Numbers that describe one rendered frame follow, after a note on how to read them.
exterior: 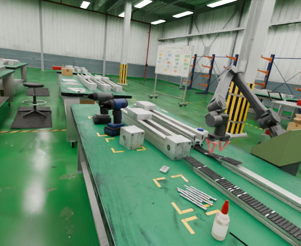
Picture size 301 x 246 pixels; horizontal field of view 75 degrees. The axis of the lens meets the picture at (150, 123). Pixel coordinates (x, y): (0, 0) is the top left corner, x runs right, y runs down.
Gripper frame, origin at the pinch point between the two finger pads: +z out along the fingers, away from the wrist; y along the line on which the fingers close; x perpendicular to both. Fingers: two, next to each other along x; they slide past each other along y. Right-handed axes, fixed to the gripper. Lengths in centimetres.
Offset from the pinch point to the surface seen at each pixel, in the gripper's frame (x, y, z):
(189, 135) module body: -16.3, 4.1, -2.8
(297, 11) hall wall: -351, -802, -283
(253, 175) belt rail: 22.3, 1.9, 1.6
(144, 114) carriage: -46, 17, -8
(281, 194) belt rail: 34.5, 3.2, 2.4
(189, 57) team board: -428, -368, -73
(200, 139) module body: -13.8, -3.0, -0.7
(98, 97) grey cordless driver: -67, 41, -15
